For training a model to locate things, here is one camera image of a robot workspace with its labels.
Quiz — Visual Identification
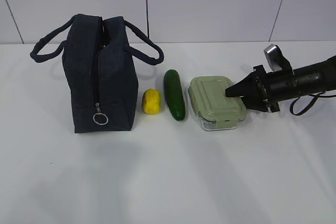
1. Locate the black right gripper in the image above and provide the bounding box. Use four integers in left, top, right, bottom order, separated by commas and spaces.
225, 65, 299, 113

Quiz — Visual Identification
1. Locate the glass container with green lid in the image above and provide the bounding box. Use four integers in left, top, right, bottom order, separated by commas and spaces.
188, 76, 247, 131

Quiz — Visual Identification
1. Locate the green cucumber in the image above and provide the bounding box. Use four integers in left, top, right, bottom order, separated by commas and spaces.
163, 69, 185, 121

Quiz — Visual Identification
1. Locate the yellow toy fruit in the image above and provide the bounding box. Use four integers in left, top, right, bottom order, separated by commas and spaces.
142, 89, 161, 115

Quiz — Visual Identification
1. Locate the dark navy fabric lunch bag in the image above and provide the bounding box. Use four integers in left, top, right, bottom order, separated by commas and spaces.
30, 14, 164, 133

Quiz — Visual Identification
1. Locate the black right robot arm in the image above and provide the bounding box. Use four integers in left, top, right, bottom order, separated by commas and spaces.
225, 56, 335, 116

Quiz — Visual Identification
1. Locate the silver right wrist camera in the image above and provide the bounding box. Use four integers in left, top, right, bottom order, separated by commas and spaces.
264, 44, 293, 72

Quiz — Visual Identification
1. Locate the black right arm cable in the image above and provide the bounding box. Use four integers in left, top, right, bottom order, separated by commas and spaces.
289, 90, 336, 116

